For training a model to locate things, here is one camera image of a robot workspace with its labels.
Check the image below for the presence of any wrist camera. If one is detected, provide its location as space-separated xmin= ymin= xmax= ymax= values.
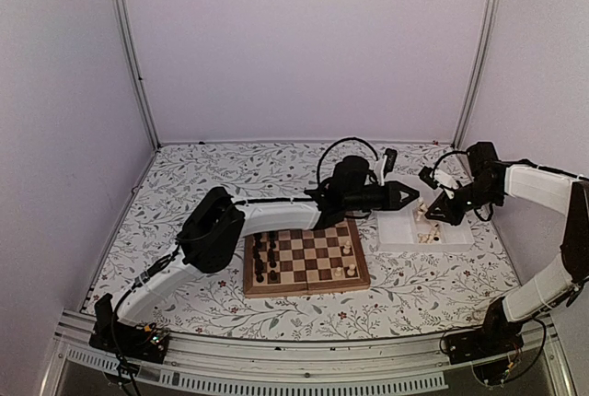
xmin=418 ymin=167 xmax=461 ymax=192
xmin=374 ymin=147 xmax=398 ymax=186

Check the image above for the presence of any left aluminium frame post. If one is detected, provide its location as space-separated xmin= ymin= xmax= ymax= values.
xmin=112 ymin=0 xmax=161 ymax=151

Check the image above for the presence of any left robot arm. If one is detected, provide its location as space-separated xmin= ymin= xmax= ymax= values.
xmin=89 ymin=148 xmax=420 ymax=364

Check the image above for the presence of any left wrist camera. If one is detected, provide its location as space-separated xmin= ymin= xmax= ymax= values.
xmin=374 ymin=147 xmax=398 ymax=186

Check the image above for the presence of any floral patterned table mat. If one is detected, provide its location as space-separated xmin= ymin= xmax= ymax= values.
xmin=82 ymin=142 xmax=518 ymax=341

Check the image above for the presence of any front aluminium rail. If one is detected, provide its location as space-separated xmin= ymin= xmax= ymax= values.
xmin=40 ymin=310 xmax=577 ymax=395

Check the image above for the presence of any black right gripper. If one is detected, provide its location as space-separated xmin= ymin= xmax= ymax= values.
xmin=426 ymin=181 xmax=502 ymax=227

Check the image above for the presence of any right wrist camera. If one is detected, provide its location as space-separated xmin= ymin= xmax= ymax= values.
xmin=418 ymin=167 xmax=461 ymax=192

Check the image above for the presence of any right aluminium frame post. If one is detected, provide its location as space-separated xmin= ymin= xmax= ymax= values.
xmin=452 ymin=0 xmax=500 ymax=148

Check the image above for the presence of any wooden chess board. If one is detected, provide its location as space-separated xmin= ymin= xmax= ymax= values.
xmin=243 ymin=220 xmax=371 ymax=298

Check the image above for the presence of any aluminium frame post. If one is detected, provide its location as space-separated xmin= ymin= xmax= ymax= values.
xmin=452 ymin=0 xmax=500 ymax=148
xmin=112 ymin=0 xmax=161 ymax=151

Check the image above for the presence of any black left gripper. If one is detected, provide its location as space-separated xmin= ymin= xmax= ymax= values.
xmin=345 ymin=181 xmax=420 ymax=212

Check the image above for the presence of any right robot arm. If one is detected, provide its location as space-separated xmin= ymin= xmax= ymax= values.
xmin=419 ymin=142 xmax=588 ymax=387

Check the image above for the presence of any row of dark chess pieces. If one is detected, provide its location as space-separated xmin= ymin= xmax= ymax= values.
xmin=252 ymin=231 xmax=280 ymax=285

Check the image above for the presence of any white three-compartment plastic tray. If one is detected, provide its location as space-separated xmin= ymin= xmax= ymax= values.
xmin=376 ymin=191 xmax=474 ymax=253

